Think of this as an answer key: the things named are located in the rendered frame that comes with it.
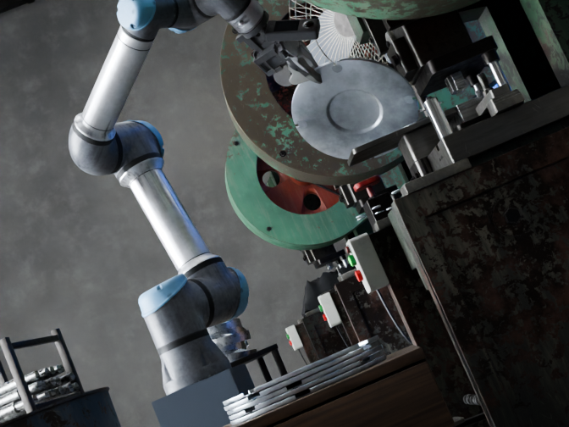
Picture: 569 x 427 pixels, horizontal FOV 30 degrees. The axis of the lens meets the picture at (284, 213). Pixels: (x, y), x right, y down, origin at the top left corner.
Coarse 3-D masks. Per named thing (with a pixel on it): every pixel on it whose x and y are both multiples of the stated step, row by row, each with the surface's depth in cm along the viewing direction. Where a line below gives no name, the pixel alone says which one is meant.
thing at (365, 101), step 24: (336, 72) 233; (360, 72) 232; (384, 72) 231; (312, 96) 238; (336, 96) 238; (360, 96) 237; (384, 96) 236; (312, 120) 243; (336, 120) 243; (360, 120) 242; (384, 120) 241; (408, 120) 240; (312, 144) 247; (336, 144) 247; (360, 144) 246
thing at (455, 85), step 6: (456, 72) 236; (450, 78) 237; (456, 78) 236; (462, 78) 236; (450, 84) 237; (456, 84) 236; (462, 84) 236; (450, 90) 238; (456, 90) 237; (462, 90) 240
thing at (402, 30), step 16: (432, 16) 233; (448, 16) 233; (400, 32) 237; (416, 32) 232; (432, 32) 232; (448, 32) 232; (464, 32) 232; (400, 48) 234; (416, 48) 231; (432, 48) 232; (448, 48) 232; (400, 64) 235; (416, 64) 233; (416, 80) 243
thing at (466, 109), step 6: (468, 102) 230; (474, 102) 230; (480, 102) 230; (456, 108) 231; (462, 108) 230; (468, 108) 230; (474, 108) 230; (456, 114) 232; (462, 114) 229; (468, 114) 229; (474, 114) 229; (450, 120) 239; (456, 120) 234; (462, 120) 230; (450, 126) 241
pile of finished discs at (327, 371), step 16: (336, 352) 169; (352, 352) 170; (368, 352) 172; (384, 352) 179; (304, 368) 167; (320, 368) 167; (336, 368) 168; (352, 368) 169; (272, 384) 167; (288, 384) 167; (304, 384) 167; (320, 384) 167; (240, 400) 171; (256, 400) 169; (272, 400) 167; (288, 400) 167; (240, 416) 172; (256, 416) 170
